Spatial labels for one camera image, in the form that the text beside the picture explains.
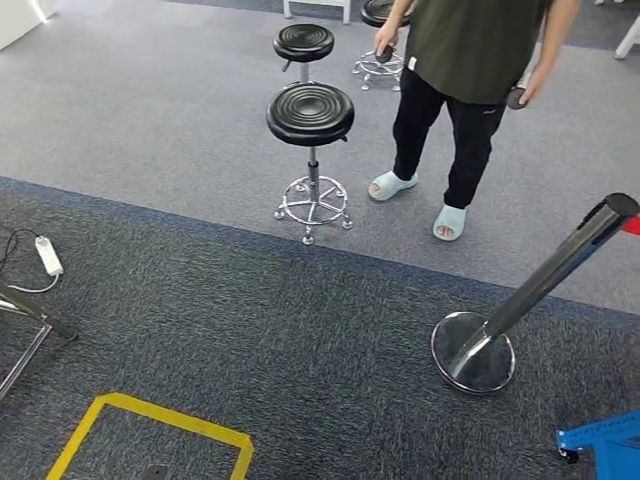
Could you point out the black round puck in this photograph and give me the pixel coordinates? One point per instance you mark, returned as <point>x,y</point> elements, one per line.
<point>515,99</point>
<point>385,55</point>

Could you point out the stainless steel workbench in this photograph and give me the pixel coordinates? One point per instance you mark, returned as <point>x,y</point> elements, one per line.
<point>50,326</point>

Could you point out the blue metal shelf rack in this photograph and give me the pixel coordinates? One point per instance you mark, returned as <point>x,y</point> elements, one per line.
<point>610,444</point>

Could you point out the black round stool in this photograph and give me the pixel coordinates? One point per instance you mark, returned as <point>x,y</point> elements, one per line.
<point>303,41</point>
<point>380,12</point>
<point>310,112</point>

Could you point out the white stand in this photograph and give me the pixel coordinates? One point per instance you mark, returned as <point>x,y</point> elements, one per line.
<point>346,13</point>

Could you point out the yellow floor tape square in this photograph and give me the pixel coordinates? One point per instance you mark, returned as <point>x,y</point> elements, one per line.
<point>175,420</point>

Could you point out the person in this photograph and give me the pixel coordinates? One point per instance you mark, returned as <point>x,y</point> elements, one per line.
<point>470,46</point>

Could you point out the white power strip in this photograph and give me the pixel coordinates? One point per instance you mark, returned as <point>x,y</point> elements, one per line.
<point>48,255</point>

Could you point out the red barrier tape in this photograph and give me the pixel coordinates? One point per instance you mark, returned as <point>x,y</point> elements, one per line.
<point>632,226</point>

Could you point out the white furniture leg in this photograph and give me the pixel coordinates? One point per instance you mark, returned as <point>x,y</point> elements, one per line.
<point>629,41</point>

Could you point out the white cabinet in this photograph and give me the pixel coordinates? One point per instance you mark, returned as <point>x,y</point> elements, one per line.
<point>20,16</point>

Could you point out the chrome stanchion post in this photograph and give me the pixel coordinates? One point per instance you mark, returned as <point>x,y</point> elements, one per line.
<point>472,358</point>

